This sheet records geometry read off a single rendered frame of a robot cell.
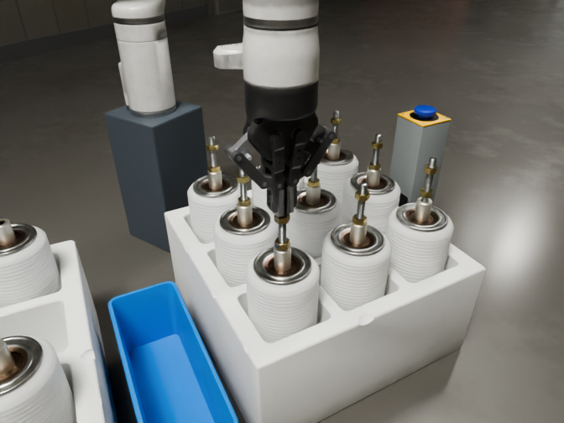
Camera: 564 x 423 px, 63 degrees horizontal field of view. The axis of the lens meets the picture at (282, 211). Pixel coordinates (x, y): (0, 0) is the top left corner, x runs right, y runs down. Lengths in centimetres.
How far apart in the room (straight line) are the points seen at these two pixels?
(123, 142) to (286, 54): 61
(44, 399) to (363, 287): 40
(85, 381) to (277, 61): 41
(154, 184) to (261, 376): 51
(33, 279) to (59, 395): 22
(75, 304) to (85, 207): 61
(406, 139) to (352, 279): 37
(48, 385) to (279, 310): 26
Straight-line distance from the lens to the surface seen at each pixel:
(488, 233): 119
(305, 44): 44
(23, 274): 72
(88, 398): 59
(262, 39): 44
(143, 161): 96
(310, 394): 67
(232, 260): 67
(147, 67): 92
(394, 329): 69
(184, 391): 78
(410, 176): 92
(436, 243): 69
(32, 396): 53
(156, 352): 85
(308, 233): 70
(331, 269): 64
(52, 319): 74
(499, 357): 90
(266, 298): 57
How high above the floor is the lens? 63
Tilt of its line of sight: 33 degrees down
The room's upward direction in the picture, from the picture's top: straight up
